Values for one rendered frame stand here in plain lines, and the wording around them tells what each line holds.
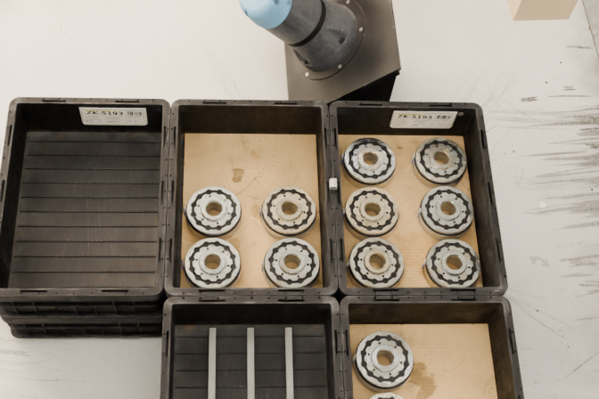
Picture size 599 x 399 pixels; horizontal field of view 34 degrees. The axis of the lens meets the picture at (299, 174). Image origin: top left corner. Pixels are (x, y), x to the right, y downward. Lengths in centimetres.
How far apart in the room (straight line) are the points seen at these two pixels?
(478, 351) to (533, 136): 59
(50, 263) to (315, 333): 50
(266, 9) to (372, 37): 24
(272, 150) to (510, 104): 59
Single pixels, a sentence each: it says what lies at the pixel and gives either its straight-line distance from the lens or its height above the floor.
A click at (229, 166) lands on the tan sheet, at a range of 189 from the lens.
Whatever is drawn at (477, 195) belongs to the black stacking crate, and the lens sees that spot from 188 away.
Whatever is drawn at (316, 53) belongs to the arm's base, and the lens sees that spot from 199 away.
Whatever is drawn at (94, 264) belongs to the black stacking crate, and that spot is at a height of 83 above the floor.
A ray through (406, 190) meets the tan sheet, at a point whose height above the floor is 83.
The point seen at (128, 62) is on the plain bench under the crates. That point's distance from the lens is 219.
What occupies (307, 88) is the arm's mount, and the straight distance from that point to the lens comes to 204.
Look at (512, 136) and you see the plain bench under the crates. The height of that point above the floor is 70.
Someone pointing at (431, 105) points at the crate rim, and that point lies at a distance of 189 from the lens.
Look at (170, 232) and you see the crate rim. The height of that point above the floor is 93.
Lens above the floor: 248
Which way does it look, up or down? 61 degrees down
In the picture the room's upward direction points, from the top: 8 degrees clockwise
